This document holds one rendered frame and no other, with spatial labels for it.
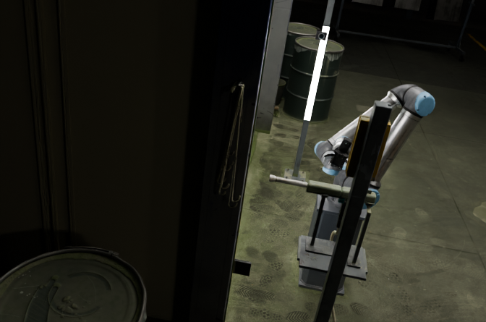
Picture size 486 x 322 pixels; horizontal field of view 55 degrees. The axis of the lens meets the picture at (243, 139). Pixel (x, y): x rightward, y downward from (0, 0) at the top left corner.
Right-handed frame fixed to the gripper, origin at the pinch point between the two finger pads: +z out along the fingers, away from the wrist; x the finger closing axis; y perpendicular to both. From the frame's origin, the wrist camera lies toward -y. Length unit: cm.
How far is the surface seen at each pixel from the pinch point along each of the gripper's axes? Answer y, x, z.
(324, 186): 7.1, 1.8, 17.4
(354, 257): 33.5, -25.0, 16.4
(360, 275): 38, -30, 21
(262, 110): 78, 81, -257
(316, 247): 40.1, -8.2, 12.9
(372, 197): 3.3, -19.3, 14.7
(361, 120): -32.1, 1.3, 35.0
